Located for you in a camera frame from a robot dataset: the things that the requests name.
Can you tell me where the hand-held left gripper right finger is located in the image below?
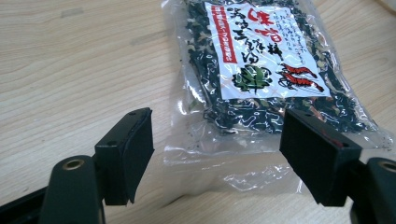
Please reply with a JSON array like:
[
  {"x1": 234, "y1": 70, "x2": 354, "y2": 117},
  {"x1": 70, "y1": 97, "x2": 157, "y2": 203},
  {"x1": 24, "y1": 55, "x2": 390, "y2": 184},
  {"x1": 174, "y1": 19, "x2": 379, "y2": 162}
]
[{"x1": 279, "y1": 107, "x2": 396, "y2": 224}]

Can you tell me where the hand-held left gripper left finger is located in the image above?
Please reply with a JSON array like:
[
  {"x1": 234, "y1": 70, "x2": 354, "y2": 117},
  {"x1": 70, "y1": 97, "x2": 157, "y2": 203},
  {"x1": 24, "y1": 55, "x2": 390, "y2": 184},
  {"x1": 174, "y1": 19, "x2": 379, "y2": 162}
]
[{"x1": 38, "y1": 107, "x2": 155, "y2": 224}]

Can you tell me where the clear dried seaweed packet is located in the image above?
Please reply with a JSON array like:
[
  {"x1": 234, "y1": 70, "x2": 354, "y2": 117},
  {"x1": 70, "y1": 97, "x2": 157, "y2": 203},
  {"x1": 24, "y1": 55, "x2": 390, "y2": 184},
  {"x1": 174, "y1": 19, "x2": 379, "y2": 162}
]
[{"x1": 161, "y1": 0, "x2": 394, "y2": 193}]

